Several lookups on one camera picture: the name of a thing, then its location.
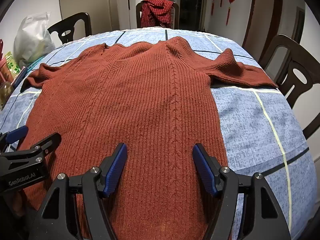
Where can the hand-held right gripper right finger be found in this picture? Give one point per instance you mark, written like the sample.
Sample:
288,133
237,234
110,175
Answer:
203,170

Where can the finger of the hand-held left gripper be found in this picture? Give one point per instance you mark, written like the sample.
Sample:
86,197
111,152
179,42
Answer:
37,151
18,132

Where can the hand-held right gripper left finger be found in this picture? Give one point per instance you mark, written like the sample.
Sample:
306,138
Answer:
116,170

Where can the rust red knit sweater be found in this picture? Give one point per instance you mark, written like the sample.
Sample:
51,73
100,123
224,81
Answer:
150,105

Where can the glass jar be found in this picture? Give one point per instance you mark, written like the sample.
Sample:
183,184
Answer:
6,91

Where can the blue checked tablecloth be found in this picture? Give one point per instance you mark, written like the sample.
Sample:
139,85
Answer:
250,120

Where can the green floral box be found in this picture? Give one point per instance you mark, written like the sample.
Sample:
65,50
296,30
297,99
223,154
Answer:
12,63

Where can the white plastic bag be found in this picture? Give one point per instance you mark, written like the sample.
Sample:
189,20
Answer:
32,40

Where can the dark wooden chair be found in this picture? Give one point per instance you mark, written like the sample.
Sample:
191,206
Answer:
75,20
282,52
138,17

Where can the grey refrigerator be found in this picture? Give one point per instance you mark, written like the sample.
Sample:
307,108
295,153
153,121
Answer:
85,2

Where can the brown wooden door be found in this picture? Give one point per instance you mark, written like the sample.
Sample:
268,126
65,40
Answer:
298,25
262,17

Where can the red checked cloth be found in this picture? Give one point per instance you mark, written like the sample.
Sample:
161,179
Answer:
156,11

